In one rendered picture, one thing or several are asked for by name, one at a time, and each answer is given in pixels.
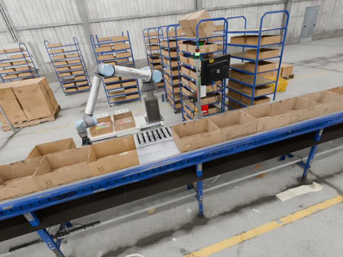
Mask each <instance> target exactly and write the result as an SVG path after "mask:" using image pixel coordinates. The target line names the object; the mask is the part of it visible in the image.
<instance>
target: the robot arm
mask: <svg viewBox="0 0 343 257"><path fill-rule="evenodd" d="M93 74H94V78H93V82H92V86H91V90H90V94H89V98H88V102H87V106H86V110H85V113H84V115H83V116H82V119H83V120H78V121H76V122H75V127H76V129H77V132H78V135H79V137H81V138H83V139H82V146H86V145H91V144H92V143H91V140H90V138H88V132H87V128H89V127H92V126H94V125H97V124H98V121H97V119H96V117H93V112H94V108H95V104H96V100H97V97H98V94H99V90H100V86H101V82H102V79H103V78H104V77H105V75H106V76H120V77H125V78H134V79H141V81H142V86H141V88H142V90H151V89H154V88H155V87H156V86H155V84H154V83H158V82H160V81H161V79H162V74H161V72H160V71H158V70H153V69H151V67H144V68H141V69H136V68H130V67H123V66H116V65H112V64H105V63H100V64H98V65H97V66H96V68H95V70H94V72H93Z"/></svg>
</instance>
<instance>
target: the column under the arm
mask: <svg viewBox="0 0 343 257"><path fill-rule="evenodd" d="M143 99H144V105H145V110H146V115H147V116H144V119H145V121H146V124H150V123H155V122H159V121H164V119H163V117H162V115H161V114H160V111H159V104H158V98H157V97H156V96H155V95H154V98H153V99H147V97H144V98H143Z"/></svg>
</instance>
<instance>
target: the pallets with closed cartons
mask: <svg viewBox="0 0 343 257"><path fill-rule="evenodd" d="M292 70H293V65H289V64H283V63H281V66H280V72H279V77H281V78H282V77H285V76H289V77H288V78H285V80H289V79H293V77H294V74H292ZM277 73H278V71H276V70H275V71H270V72H265V73H260V74H256V75H257V76H261V77H264V78H266V77H272V76H277ZM0 105H1V107H2V109H3V110H4V112H5V113H6V115H7V117H8V118H9V120H10V122H11V123H12V125H13V127H14V128H15V127H22V128H23V127H26V126H32V125H37V124H39V123H40V122H42V121H47V120H48V121H49V122H51V121H55V120H56V118H57V116H58V114H59V112H60V110H61V107H60V105H58V103H57V101H56V99H55V96H54V94H53V91H52V89H51V88H50V86H49V84H48V82H47V80H46V77H41V78H36V79H30V80H25V81H15V82H9V83H3V84H0ZM47 116H48V117H47ZM32 119H33V120H32ZM25 120H27V121H26V122H23V121H25ZM31 120H32V121H31ZM0 121H1V122H2V124H3V126H2V127H1V128H2V130H3V131H4V132H7V131H10V130H11V128H10V126H9V124H8V123H7V121H6V119H5V118H4V116H3V114H2V113H1V111H0ZM17 122H19V123H18V124H17Z"/></svg>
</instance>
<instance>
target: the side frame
mask: <svg viewBox="0 0 343 257"><path fill-rule="evenodd" d="M339 123H343V112H341V113H337V114H333V115H330V116H326V117H322V118H319V119H315V120H311V121H307V122H303V123H300V124H296V125H292V126H289V127H285V128H281V129H278V130H275V131H271V132H267V133H264V134H260V135H256V136H252V137H248V138H245V139H241V140H237V141H234V142H230V143H226V144H223V145H219V146H215V147H212V148H208V149H204V150H200V151H196V152H193V153H189V154H186V155H182V156H179V157H175V158H171V159H168V160H164V161H160V162H157V163H152V164H149V165H145V166H141V167H138V168H134V169H130V170H126V171H123V172H119V173H115V174H112V175H108V176H104V177H100V178H96V179H93V180H90V181H86V182H83V183H79V184H75V185H71V186H68V187H64V188H60V189H57V190H53V191H49V192H45V193H41V194H38V195H34V196H30V197H27V198H23V199H19V200H16V201H12V202H8V203H5V204H0V212H2V213H3V214H1V213H0V220H4V219H7V218H11V217H14V216H18V215H21V214H25V213H28V212H32V211H35V210H39V209H42V208H46V207H50V206H53V205H56V204H60V203H63V202H67V201H70V200H74V199H77V198H81V197H84V196H87V195H91V194H94V193H98V192H102V191H105V190H109V189H112V188H116V187H119V186H123V185H126V184H130V183H133V182H137V181H140V180H143V179H147V178H150V177H154V176H158V175H161V174H165V173H168V172H172V171H175V170H179V169H182V168H186V167H189V166H193V165H196V164H200V163H203V162H207V161H211V160H214V159H217V158H221V157H224V156H228V155H231V154H234V153H238V152H241V151H245V150H248V149H252V148H255V147H259V146H263V145H266V144H270V143H273V142H277V141H280V140H284V139H287V138H291V137H294V136H298V135H301V134H305V133H308V132H312V131H316V130H319V129H323V128H325V127H329V126H332V125H336V124H339ZM307 127H308V128H307ZM302 129H303V130H302ZM289 131H290V132H289ZM287 133H288V134H287ZM282 134H283V135H282ZM277 135H278V136H277ZM266 138H267V139H266ZM271 138H272V139H271ZM260 140H261V141H260ZM255 142H256V143H255ZM249 143H250V145H249ZM243 145H244V146H243ZM237 147H238V148H237ZM226 149H227V151H226ZM219 151H220V153H219ZM213 153H214V155H213ZM207 155H208V156H207ZM201 156H202V158H201ZM194 158H195V160H194ZM187 160H188V162H187ZM181 162H182V164H181ZM174 164H175V166H174ZM167 165H168V168H167ZM160 168H161V170H160ZM153 170H154V172H153ZM145 172H147V174H146V173H145ZM138 174H139V176H138ZM131 176H132V178H131ZM123 178H124V179H125V180H123ZM115 180H116V181H117V182H115ZM107 182H108V183H109V184H107ZM99 184H100V185H101V187H100V186H99ZM91 187H92V188H93V189H92V188H91ZM83 189H84V191H83ZM74 191H75V192H76V194H75V193H74ZM65 194H67V196H66V195H65ZM57 196H58V197H59V198H57ZM48 199H49V200H50V201H48ZM39 201H40V202H41V203H39ZM29 204H31V206H30V205H29ZM25 206H26V207H25ZM20 207H22V209H21V208H20ZM10 209H11V210H12V211H11V210H10Z"/></svg>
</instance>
